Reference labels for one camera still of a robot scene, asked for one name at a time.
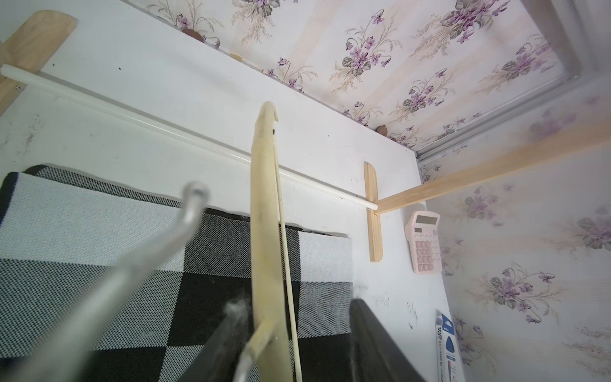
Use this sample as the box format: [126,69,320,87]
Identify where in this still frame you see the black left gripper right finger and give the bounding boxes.
[349,299,423,381]

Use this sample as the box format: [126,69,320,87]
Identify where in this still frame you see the black white checkered scarf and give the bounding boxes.
[0,164,355,382]

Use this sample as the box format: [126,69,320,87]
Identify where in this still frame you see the pink calculator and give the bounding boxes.
[405,211,442,275]

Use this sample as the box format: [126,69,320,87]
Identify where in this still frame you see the blue white product box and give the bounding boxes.
[435,312,465,382]

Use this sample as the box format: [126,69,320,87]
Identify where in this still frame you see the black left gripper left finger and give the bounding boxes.
[178,298,251,381]

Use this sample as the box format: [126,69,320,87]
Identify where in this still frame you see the wooden clothes rack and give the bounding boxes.
[1,11,610,262]

